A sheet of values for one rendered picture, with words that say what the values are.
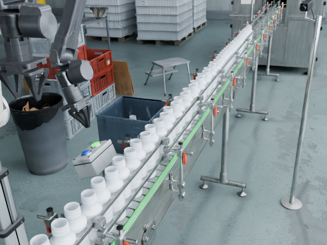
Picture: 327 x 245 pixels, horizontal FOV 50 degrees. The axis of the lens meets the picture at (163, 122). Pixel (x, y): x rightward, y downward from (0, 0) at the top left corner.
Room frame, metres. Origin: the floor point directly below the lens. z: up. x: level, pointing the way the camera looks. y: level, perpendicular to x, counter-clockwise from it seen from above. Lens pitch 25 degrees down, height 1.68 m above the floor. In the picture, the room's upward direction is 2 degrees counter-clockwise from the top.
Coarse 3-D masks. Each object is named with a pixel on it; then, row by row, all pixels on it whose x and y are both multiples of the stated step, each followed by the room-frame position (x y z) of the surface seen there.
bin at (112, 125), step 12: (108, 108) 1.84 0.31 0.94; (120, 108) 1.97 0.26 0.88; (132, 108) 1.99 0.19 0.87; (144, 108) 1.96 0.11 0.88; (156, 108) 1.93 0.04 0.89; (108, 120) 1.70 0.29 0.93; (120, 120) 1.68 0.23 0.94; (132, 120) 1.65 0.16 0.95; (144, 120) 1.96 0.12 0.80; (108, 132) 1.71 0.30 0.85; (120, 132) 1.68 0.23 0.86; (132, 132) 1.65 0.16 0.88; (120, 144) 1.68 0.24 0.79
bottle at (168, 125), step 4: (164, 112) 1.23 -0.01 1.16; (160, 116) 1.20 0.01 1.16; (164, 116) 1.19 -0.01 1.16; (168, 116) 1.20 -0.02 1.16; (164, 120) 1.19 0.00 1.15; (168, 120) 1.20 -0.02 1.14; (164, 124) 1.19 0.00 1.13; (168, 124) 1.19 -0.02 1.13; (172, 124) 1.21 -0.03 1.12; (168, 128) 1.18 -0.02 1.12; (172, 132) 1.20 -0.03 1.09; (168, 136) 1.18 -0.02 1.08; (172, 136) 1.20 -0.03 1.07; (172, 140) 1.20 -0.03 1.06; (168, 144) 1.18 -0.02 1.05; (172, 148) 1.20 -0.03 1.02
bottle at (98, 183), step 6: (96, 180) 0.80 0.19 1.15; (102, 180) 0.79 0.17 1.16; (96, 186) 0.76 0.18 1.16; (102, 186) 0.77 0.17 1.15; (96, 192) 0.76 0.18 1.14; (102, 192) 0.77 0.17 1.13; (108, 192) 0.78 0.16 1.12; (102, 198) 0.76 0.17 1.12; (108, 198) 0.77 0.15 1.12; (102, 204) 0.75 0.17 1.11; (108, 210) 0.76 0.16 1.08; (108, 216) 0.76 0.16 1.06; (108, 222) 0.76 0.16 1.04
